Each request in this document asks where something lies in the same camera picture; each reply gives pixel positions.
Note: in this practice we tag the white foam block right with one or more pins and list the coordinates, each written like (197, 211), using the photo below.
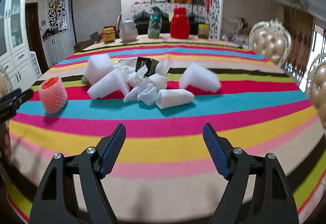
(201, 78)

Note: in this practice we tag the green patterned cloth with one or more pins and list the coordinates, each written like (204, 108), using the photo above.
(84, 81)

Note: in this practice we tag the white tissue pile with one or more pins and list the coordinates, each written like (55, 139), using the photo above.
(144, 89)

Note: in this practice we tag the far tufted beige chair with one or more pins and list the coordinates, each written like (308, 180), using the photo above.
(271, 40)

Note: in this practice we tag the yellow lidded jar left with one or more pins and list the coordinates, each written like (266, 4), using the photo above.
(109, 35)

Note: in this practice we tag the yellow lidded jar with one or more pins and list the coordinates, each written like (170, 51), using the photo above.
(203, 31)
(109, 35)

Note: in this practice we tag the near tufted beige chair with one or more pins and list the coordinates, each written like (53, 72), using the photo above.
(316, 86)

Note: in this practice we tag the white foam sheet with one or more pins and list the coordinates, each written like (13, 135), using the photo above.
(168, 98)

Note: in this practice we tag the white tall cabinet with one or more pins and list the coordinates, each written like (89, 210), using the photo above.
(15, 52)

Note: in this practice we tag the white ceramic teapot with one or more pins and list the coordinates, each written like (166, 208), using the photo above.
(128, 31)

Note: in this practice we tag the striped colourful tablecloth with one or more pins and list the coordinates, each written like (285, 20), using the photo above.
(164, 172)

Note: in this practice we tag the white foam wedge front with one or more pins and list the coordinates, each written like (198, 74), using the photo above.
(112, 82)

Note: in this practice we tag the green floral bag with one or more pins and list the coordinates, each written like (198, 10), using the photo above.
(155, 23)

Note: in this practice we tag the orange foam fruit net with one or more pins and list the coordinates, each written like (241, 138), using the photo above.
(53, 95)

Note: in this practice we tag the left lattice screen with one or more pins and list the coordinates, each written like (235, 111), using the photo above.
(57, 14)

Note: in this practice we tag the yellow lidded jar right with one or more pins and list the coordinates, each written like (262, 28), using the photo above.
(203, 31)

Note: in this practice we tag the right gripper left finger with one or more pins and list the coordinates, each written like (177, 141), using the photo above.
(56, 201)

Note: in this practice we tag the tufted beige chair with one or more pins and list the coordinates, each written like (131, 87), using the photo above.
(271, 40)
(316, 86)

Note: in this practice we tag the black small carton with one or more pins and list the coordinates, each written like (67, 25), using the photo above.
(150, 64)

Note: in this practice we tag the chandelier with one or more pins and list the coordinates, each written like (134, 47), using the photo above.
(301, 4)

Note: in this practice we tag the white foam block left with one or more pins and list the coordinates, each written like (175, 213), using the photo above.
(97, 67)

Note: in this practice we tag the red plastic jug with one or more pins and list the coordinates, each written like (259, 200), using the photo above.
(179, 24)

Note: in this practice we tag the white foam block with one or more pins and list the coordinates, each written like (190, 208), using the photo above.
(97, 67)
(201, 78)

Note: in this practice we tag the sideboard with lace cloth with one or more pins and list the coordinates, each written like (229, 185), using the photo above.
(141, 13)

